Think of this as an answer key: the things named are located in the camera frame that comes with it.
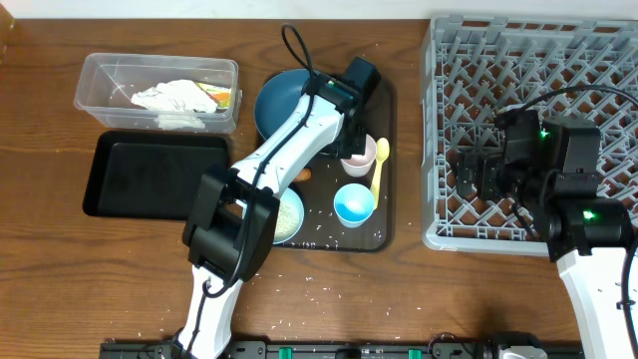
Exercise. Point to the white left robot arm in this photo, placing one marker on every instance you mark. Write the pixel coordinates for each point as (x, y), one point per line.
(231, 226)

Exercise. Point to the light blue rice bowl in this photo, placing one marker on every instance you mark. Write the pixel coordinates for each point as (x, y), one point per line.
(290, 216)

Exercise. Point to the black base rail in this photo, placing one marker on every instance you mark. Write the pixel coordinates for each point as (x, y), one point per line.
(442, 346)

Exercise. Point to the dark brown serving tray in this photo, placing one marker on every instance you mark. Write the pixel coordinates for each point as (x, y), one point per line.
(321, 229)

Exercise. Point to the dark blue bowl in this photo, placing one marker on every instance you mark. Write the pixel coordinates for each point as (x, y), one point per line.
(277, 100)

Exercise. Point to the grey dishwasher rack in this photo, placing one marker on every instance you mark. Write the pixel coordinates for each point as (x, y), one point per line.
(472, 66)

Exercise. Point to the white paper napkin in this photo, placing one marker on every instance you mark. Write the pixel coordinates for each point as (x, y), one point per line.
(178, 103)

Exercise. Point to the clear plastic waste bin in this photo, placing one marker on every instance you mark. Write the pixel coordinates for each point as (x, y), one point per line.
(108, 82)

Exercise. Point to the orange carrot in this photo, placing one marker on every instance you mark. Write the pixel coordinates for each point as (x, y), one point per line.
(304, 175)

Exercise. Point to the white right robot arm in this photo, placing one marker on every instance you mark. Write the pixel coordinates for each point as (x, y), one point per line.
(549, 167)

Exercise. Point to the pink plastic cup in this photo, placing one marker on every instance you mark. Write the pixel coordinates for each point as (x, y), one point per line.
(359, 165)

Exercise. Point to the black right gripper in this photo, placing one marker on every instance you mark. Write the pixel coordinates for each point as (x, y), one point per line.
(487, 176)

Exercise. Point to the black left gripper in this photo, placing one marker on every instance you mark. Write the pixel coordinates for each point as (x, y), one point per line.
(352, 145)

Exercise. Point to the yellow plastic spoon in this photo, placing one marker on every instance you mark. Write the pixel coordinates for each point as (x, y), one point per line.
(382, 154)

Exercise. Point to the light blue cup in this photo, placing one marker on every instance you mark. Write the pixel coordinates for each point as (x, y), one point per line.
(353, 204)

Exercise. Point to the black waste tray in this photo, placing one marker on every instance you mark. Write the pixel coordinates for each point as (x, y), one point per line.
(149, 175)

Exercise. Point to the colourful snack wrapper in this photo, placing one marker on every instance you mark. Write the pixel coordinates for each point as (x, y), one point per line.
(220, 95)

